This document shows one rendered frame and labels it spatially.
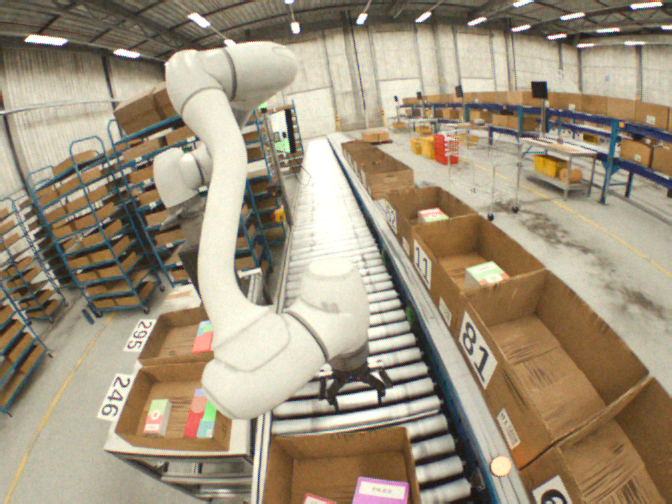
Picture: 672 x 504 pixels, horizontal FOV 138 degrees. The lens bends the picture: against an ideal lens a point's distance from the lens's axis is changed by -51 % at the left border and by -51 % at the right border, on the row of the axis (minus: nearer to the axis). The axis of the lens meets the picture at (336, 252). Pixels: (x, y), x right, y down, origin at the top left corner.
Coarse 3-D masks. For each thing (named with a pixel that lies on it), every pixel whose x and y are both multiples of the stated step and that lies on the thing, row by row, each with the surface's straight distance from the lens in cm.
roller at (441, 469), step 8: (456, 456) 78; (432, 464) 76; (440, 464) 76; (448, 464) 76; (456, 464) 76; (464, 464) 79; (424, 472) 75; (432, 472) 75; (440, 472) 75; (448, 472) 76; (456, 472) 77; (424, 480) 75; (432, 480) 76
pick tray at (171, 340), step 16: (160, 320) 133; (176, 320) 133; (192, 320) 129; (208, 320) 126; (160, 336) 132; (176, 336) 131; (192, 336) 125; (144, 352) 122; (160, 352) 128; (176, 352) 122; (208, 352) 98
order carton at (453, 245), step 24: (480, 216) 108; (432, 240) 104; (456, 240) 109; (480, 240) 111; (504, 240) 98; (432, 264) 82; (456, 264) 106; (480, 264) 107; (504, 264) 100; (528, 264) 89; (432, 288) 87; (456, 288) 69; (456, 312) 73
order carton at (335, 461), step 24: (360, 432) 60; (384, 432) 61; (408, 432) 59; (288, 456) 74; (312, 456) 75; (336, 456) 75; (360, 456) 75; (384, 456) 74; (408, 456) 63; (264, 480) 61; (288, 480) 74; (312, 480) 75; (336, 480) 74; (408, 480) 72
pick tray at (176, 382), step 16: (144, 368) 112; (160, 368) 108; (176, 368) 104; (192, 368) 101; (144, 384) 115; (160, 384) 115; (176, 384) 110; (192, 384) 106; (128, 400) 108; (144, 400) 114; (176, 400) 105; (192, 400) 101; (128, 416) 108; (144, 416) 111; (176, 416) 101; (224, 416) 86; (128, 432) 107; (176, 432) 98; (224, 432) 85; (160, 448) 99; (176, 448) 94; (192, 448) 90; (208, 448) 87; (224, 448) 85
